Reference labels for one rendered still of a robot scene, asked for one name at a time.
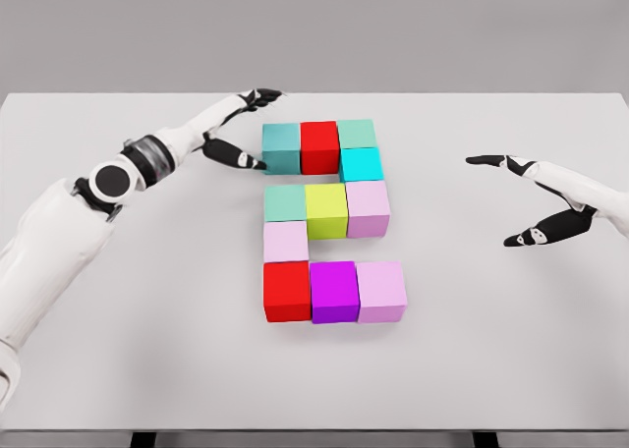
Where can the red block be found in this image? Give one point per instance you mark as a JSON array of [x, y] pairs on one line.
[[320, 146], [287, 291]]

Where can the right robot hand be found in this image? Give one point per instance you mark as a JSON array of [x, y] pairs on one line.
[[555, 178]]

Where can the dark teal block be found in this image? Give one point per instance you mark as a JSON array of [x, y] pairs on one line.
[[281, 148]]

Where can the mint green block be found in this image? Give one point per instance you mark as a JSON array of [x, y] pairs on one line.
[[285, 202], [357, 133]]

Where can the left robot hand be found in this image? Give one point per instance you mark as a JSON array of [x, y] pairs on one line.
[[227, 151]]

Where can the pale pink block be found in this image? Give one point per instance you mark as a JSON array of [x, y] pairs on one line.
[[286, 240]]

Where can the yellow block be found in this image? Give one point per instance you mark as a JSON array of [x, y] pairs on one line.
[[326, 209]]

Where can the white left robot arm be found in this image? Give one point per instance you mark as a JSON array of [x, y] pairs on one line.
[[59, 232]]

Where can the cyan block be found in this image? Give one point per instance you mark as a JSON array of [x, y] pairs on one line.
[[361, 164]]

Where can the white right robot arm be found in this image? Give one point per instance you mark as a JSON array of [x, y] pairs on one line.
[[620, 207]]

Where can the purple block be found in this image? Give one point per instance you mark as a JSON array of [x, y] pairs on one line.
[[334, 291]]

